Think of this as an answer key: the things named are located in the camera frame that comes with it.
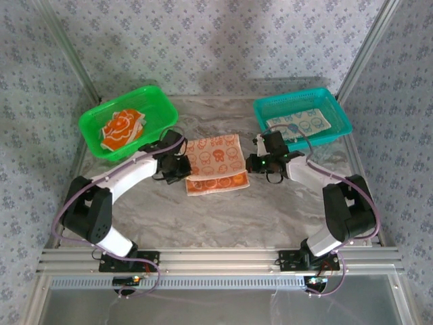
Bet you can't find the pale orange cartoon print towel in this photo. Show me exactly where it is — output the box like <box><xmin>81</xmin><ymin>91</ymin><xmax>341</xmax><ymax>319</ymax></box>
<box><xmin>184</xmin><ymin>134</ymin><xmax>251</xmax><ymax>197</ymax></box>

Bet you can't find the aluminium frame post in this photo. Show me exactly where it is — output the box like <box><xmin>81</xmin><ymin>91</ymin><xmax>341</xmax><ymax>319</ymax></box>
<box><xmin>33</xmin><ymin>0</ymin><xmax>102</xmax><ymax>102</ymax></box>
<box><xmin>336</xmin><ymin>0</ymin><xmax>402</xmax><ymax>102</ymax></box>

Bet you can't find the bright orange flower towel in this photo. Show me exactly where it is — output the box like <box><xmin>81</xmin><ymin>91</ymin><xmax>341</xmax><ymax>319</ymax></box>
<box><xmin>99</xmin><ymin>108</ymin><xmax>147</xmax><ymax>152</ymax></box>

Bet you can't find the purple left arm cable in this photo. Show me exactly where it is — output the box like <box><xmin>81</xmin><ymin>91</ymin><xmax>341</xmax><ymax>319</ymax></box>
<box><xmin>50</xmin><ymin>127</ymin><xmax>187</xmax><ymax>245</ymax></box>

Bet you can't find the teal plastic basket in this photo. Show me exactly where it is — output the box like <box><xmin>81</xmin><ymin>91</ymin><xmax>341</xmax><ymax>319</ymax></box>
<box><xmin>253</xmin><ymin>87</ymin><xmax>353</xmax><ymax>156</ymax></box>

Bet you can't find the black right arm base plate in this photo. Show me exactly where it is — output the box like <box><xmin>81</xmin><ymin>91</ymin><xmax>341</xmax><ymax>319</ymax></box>
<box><xmin>277</xmin><ymin>249</ymin><xmax>340</xmax><ymax>272</ymax></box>

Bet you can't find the green plastic basket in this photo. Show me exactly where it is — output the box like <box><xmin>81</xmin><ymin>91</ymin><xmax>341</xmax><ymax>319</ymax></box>
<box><xmin>78</xmin><ymin>85</ymin><xmax>179</xmax><ymax>161</ymax></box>

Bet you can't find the white towel with teal cartoons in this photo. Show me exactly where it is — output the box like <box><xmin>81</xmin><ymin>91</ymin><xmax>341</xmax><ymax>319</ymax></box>
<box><xmin>265</xmin><ymin>108</ymin><xmax>332</xmax><ymax>143</ymax></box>

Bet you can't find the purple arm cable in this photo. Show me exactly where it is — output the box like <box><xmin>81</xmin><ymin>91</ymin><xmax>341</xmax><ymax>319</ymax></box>
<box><xmin>50</xmin><ymin>127</ymin><xmax>187</xmax><ymax>245</ymax></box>
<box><xmin>267</xmin><ymin>123</ymin><xmax>382</xmax><ymax>253</ymax></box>

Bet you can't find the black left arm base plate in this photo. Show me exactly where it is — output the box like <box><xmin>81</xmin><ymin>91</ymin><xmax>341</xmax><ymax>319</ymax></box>
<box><xmin>98</xmin><ymin>250</ymin><xmax>160</xmax><ymax>274</ymax></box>

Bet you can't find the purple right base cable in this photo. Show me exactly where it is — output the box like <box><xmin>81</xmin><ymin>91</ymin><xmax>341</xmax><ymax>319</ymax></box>
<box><xmin>306</xmin><ymin>252</ymin><xmax>348</xmax><ymax>299</ymax></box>

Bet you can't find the steel sheet panel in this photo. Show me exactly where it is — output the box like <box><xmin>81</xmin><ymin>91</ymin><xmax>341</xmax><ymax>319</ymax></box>
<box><xmin>43</xmin><ymin>290</ymin><xmax>407</xmax><ymax>325</ymax></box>

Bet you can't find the aluminium mounting rail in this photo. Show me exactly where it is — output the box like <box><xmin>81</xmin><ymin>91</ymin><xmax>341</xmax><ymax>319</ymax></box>
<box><xmin>36</xmin><ymin>246</ymin><xmax>405</xmax><ymax>274</ymax></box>

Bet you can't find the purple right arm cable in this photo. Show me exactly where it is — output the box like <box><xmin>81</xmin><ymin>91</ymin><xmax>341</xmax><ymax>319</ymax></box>
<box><xmin>267</xmin><ymin>123</ymin><xmax>382</xmax><ymax>253</ymax></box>

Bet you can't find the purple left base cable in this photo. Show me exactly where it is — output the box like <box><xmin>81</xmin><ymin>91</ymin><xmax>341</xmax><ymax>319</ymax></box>
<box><xmin>97</xmin><ymin>257</ymin><xmax>160</xmax><ymax>301</ymax></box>

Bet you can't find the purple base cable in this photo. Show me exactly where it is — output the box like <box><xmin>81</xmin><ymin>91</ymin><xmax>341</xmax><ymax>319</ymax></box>
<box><xmin>306</xmin><ymin>252</ymin><xmax>348</xmax><ymax>299</ymax></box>
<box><xmin>97</xmin><ymin>257</ymin><xmax>160</xmax><ymax>301</ymax></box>

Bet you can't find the grey slotted cable duct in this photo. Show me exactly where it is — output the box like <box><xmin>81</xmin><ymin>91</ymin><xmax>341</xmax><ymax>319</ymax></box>
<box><xmin>49</xmin><ymin>274</ymin><xmax>309</xmax><ymax>290</ymax></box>

